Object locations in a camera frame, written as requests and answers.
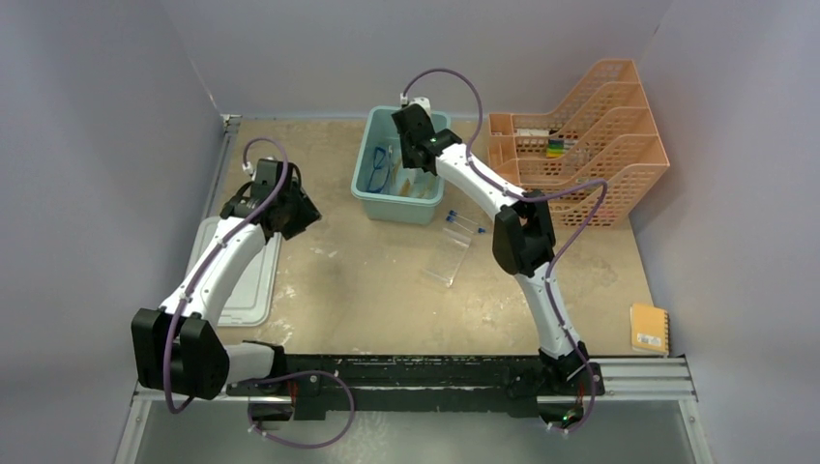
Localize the blue safety glasses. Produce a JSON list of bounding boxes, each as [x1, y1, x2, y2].
[[366, 146, 393, 193]]

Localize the amber rubber tubing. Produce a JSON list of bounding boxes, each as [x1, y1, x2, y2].
[[389, 151, 439, 199]]

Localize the teal plastic bin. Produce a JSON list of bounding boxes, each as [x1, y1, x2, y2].
[[351, 105, 445, 225]]

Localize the white plastic bin lid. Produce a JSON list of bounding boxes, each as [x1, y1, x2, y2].
[[186, 217, 282, 327]]

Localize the blue capped test tube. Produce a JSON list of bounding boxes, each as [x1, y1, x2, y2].
[[448, 210, 479, 226], [446, 218, 486, 234]]

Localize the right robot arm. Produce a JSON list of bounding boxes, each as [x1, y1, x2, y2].
[[392, 102, 595, 393]]

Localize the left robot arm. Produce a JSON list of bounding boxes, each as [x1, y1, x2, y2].
[[131, 159, 321, 399]]

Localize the clear acrylic tube rack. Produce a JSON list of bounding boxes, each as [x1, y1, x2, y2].
[[422, 222, 475, 288]]

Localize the markers in organizer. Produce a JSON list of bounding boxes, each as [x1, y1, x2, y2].
[[545, 138, 576, 159]]

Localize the orange plastic file organizer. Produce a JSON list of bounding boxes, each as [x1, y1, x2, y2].
[[486, 59, 670, 228]]

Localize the yellow spiral notebook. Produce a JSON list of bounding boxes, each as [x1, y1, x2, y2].
[[630, 304, 670, 357]]

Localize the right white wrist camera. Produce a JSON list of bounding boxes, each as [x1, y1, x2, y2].
[[399, 94, 431, 112]]

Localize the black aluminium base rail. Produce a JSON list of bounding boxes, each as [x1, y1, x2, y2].
[[131, 353, 698, 422]]

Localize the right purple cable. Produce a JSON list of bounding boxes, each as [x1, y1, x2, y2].
[[399, 68, 608, 437]]

